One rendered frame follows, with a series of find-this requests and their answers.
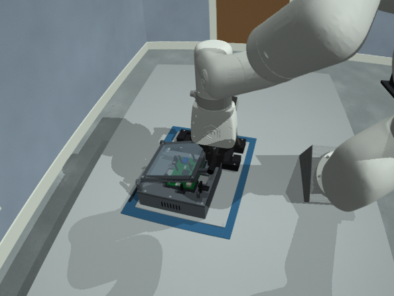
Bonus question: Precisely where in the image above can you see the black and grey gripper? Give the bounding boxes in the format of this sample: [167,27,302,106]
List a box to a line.
[190,101,241,167]

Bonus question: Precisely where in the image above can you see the green circuit board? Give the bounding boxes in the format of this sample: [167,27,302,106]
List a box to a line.
[167,182,196,190]

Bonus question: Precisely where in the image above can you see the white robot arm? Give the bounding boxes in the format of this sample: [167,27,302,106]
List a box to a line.
[190,0,394,212]

